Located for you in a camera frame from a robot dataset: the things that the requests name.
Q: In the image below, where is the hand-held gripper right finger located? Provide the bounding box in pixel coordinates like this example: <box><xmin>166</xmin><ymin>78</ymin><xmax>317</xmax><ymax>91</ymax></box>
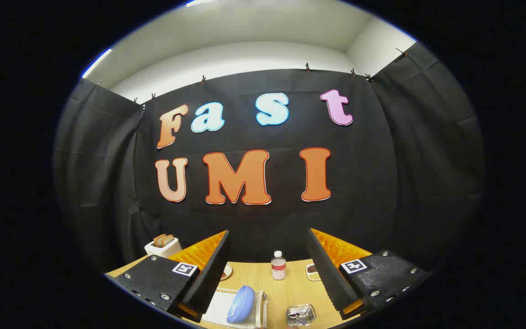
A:
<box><xmin>306</xmin><ymin>228</ymin><xmax>432</xmax><ymax>320</ymax></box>

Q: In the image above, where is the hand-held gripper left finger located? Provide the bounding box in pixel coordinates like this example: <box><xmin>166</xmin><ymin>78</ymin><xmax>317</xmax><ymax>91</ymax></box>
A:
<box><xmin>104</xmin><ymin>230</ymin><xmax>232</xmax><ymax>323</ymax></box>

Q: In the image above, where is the white wire dish rack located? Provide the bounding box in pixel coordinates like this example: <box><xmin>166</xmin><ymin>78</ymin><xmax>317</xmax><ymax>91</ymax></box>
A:
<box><xmin>201</xmin><ymin>287</ymin><xmax>269</xmax><ymax>329</ymax></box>

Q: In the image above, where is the blue plate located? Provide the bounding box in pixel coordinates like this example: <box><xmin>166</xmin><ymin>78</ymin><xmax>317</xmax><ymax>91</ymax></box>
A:
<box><xmin>226</xmin><ymin>286</ymin><xmax>256</xmax><ymax>324</ymax></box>

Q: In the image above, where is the metal wire basket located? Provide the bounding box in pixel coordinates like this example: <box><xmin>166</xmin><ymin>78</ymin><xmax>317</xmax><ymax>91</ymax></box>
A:
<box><xmin>286</xmin><ymin>304</ymin><xmax>317</xmax><ymax>327</ymax></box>

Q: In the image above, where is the clear plastic bottle red label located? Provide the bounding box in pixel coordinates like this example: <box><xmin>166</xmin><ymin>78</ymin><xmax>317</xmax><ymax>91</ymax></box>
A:
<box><xmin>271</xmin><ymin>250</ymin><xmax>287</xmax><ymax>280</ymax></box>

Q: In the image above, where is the white toaster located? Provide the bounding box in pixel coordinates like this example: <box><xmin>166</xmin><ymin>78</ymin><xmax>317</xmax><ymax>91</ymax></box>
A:
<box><xmin>144</xmin><ymin>238</ymin><xmax>183</xmax><ymax>258</ymax></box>

